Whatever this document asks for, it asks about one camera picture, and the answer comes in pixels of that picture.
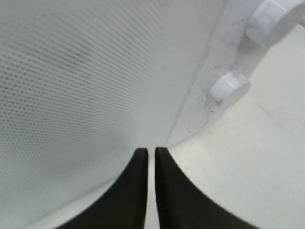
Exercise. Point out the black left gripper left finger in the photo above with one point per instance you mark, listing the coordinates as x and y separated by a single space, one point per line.
123 205

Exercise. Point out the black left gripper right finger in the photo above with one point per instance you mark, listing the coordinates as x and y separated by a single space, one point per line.
181 205

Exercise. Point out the white timer knob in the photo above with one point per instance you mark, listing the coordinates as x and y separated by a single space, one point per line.
228 89

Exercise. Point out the white microwave door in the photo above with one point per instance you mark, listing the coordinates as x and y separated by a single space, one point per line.
82 84

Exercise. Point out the white microwave oven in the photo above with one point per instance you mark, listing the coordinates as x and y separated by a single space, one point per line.
229 49

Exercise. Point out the white upper power knob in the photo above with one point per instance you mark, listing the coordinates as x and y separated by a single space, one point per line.
273 20

